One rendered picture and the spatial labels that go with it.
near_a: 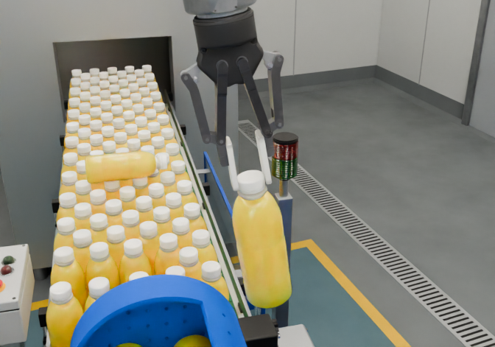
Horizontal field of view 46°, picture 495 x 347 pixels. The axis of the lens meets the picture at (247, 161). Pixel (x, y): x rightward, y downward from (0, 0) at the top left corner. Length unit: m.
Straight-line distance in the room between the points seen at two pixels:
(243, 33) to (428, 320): 2.33
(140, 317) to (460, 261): 2.53
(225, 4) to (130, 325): 0.56
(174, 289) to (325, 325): 1.89
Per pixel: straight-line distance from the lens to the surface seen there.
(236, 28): 0.71
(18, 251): 1.34
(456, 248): 3.46
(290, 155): 1.39
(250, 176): 0.81
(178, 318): 1.02
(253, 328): 1.21
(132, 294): 0.94
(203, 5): 0.70
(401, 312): 2.92
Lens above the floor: 1.80
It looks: 25 degrees down
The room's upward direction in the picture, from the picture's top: straight up
